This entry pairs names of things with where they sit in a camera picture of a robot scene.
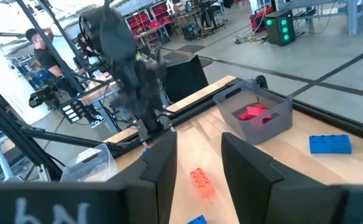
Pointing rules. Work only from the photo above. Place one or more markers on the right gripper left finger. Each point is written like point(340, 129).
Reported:
point(156, 177)

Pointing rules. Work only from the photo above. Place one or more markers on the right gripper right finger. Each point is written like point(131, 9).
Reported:
point(252, 180)

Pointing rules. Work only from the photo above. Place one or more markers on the blue toy brick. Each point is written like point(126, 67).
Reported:
point(330, 144)
point(197, 220)
point(145, 151)

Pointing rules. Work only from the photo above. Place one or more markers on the orange toy brick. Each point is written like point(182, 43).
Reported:
point(202, 182)

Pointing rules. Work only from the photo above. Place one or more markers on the red toy brick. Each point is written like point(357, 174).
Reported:
point(266, 119)
point(252, 111)
point(243, 116)

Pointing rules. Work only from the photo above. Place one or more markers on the dark grey plastic bin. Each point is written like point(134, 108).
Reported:
point(280, 124)

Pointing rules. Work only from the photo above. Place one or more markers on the clear plastic bin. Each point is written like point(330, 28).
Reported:
point(91, 166)

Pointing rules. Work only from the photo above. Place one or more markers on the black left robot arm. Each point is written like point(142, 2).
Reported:
point(119, 37)

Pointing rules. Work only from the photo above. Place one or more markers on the black box cabinet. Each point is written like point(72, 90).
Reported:
point(184, 76)

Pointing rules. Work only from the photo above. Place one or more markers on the black keypad panel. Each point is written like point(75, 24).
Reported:
point(72, 111)

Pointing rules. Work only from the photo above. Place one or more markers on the person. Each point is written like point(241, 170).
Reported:
point(45, 59)
point(84, 43)

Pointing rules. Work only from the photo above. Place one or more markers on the black tower with green lights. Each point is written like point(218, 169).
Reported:
point(280, 27)

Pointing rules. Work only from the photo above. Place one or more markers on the shelf with red bins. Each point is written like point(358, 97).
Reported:
point(147, 21)

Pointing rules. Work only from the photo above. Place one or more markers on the blue-grey metal table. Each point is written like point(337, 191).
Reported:
point(352, 12)

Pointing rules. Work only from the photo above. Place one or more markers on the black camera device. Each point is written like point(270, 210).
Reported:
point(44, 96)

